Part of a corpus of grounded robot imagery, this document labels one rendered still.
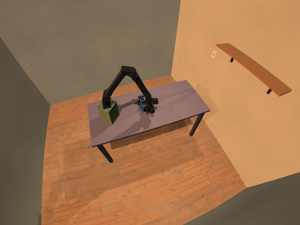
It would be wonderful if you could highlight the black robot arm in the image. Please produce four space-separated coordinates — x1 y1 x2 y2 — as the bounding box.
102 66 158 114

